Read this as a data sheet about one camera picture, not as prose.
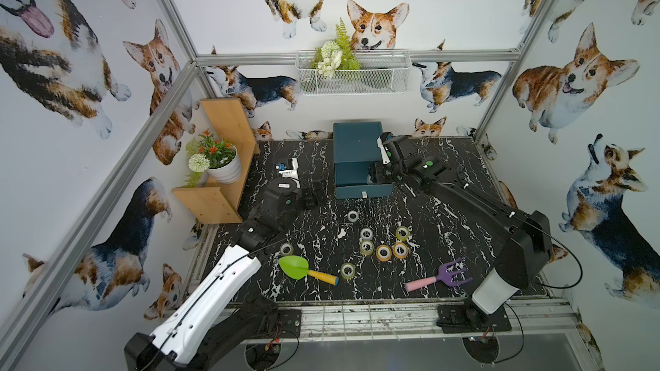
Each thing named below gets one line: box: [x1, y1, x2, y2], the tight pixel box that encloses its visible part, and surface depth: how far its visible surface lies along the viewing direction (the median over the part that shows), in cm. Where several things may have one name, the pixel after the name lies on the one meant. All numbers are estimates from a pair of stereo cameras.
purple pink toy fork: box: [404, 258, 473, 292], surface depth 83 cm
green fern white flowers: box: [309, 17, 361, 80], surface depth 82 cm
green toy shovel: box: [278, 255, 340, 286], surface depth 85 cm
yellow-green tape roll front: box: [340, 262, 356, 280], surface depth 85 cm
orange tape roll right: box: [391, 242, 410, 260], surface depth 90 cm
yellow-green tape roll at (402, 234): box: [395, 225, 411, 242], surface depth 94 cm
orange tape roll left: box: [375, 244, 392, 262], surface depth 89 cm
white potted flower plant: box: [184, 129, 243, 189], surface depth 91 cm
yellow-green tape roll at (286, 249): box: [279, 242, 294, 256], surface depth 90 cm
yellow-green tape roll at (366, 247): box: [359, 240, 375, 256], surface depth 90 cm
